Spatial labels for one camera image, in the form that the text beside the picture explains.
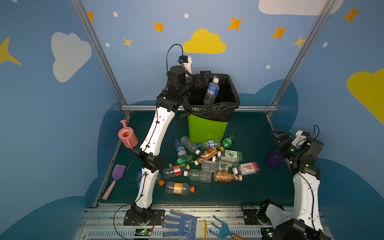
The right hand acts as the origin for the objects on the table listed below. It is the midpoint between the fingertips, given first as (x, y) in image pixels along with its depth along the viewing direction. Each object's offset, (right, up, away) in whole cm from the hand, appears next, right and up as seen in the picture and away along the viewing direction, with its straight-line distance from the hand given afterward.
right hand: (276, 135), depth 75 cm
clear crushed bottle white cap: (-44, -9, +23) cm, 50 cm away
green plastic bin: (-37, +3, +18) cm, 42 cm away
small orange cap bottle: (-61, -27, +7) cm, 67 cm away
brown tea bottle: (-23, -24, +9) cm, 35 cm away
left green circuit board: (-67, -47, -4) cm, 82 cm away
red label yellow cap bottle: (-56, -23, +10) cm, 61 cm away
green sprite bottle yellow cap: (-46, -15, +13) cm, 50 cm away
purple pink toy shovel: (-88, -24, +13) cm, 92 cm away
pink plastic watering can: (-84, -2, +18) cm, 86 cm away
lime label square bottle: (-18, -13, +20) cm, 30 cm away
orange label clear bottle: (-50, -28, +3) cm, 58 cm away
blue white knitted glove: (-45, -45, -3) cm, 64 cm away
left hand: (-38, +30, -7) cm, 49 cm away
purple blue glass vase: (+9, -15, +18) cm, 25 cm away
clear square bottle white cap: (-32, -19, +14) cm, 40 cm away
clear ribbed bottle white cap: (-36, -25, +11) cm, 46 cm away
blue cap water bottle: (-32, -7, +23) cm, 40 cm away
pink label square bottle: (-10, -21, +13) cm, 27 cm away
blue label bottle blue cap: (-51, -11, +18) cm, 55 cm away
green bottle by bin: (-19, -6, +24) cm, 31 cm away
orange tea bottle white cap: (-34, -13, +18) cm, 40 cm away
